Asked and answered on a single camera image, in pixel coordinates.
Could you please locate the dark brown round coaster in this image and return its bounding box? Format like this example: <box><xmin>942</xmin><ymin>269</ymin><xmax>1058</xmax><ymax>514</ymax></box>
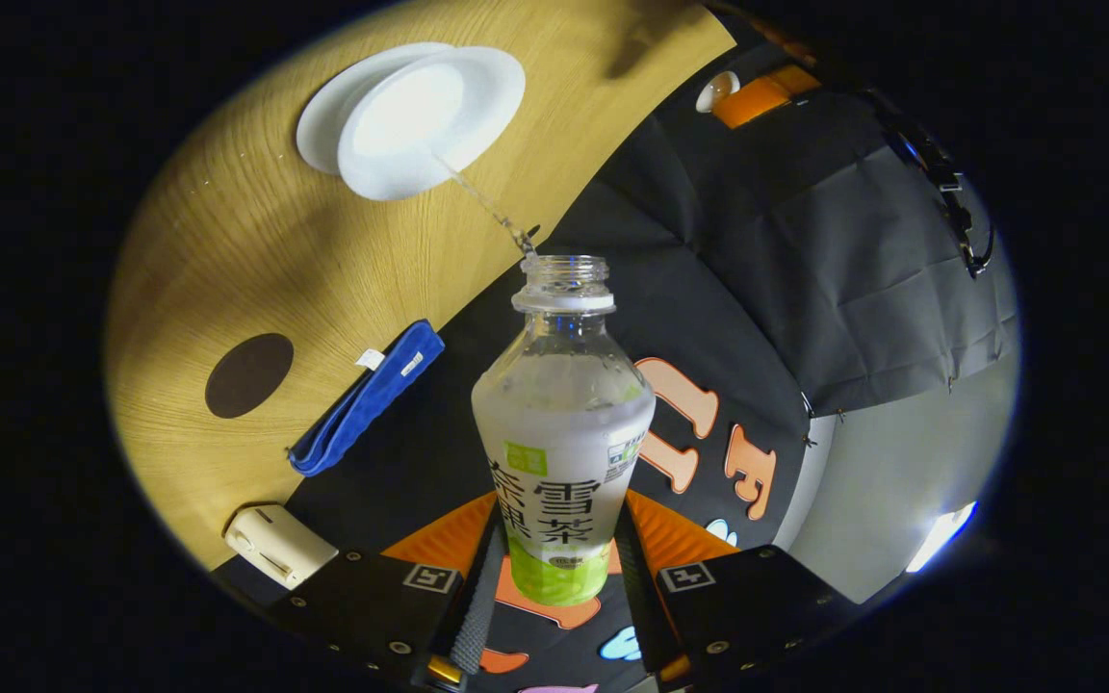
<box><xmin>205</xmin><ymin>333</ymin><xmax>296</xmax><ymax>420</ymax></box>

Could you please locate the white saucer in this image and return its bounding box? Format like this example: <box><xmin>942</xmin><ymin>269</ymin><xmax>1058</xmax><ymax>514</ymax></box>
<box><xmin>296</xmin><ymin>42</ymin><xmax>459</xmax><ymax>176</ymax></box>

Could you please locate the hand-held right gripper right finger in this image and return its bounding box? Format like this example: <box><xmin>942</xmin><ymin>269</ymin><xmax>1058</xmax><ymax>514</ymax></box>
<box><xmin>612</xmin><ymin>489</ymin><xmax>860</xmax><ymax>687</ymax></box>

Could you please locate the white teacup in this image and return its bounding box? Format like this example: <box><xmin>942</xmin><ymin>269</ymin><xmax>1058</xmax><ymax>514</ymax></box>
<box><xmin>337</xmin><ymin>46</ymin><xmax>528</xmax><ymax>202</ymax></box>

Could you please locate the blue folded towel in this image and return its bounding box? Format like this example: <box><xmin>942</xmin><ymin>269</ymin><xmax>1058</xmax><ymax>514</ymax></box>
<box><xmin>287</xmin><ymin>320</ymin><xmax>447</xmax><ymax>478</ymax></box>

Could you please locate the ceiling light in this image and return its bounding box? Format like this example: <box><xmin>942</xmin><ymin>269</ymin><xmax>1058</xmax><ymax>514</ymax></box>
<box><xmin>905</xmin><ymin>500</ymin><xmax>980</xmax><ymax>575</ymax></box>

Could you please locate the white toaster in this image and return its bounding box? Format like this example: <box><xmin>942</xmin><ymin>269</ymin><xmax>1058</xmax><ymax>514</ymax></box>
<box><xmin>223</xmin><ymin>504</ymin><xmax>340</xmax><ymax>591</ymax></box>

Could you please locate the clear water bottle green label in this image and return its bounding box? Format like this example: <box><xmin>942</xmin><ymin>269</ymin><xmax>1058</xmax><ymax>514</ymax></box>
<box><xmin>472</xmin><ymin>254</ymin><xmax>658</xmax><ymax>607</ymax></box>

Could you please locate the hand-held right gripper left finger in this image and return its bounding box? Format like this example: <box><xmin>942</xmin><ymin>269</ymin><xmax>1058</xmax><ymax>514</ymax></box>
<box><xmin>271</xmin><ymin>491</ymin><xmax>508</xmax><ymax>690</ymax></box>

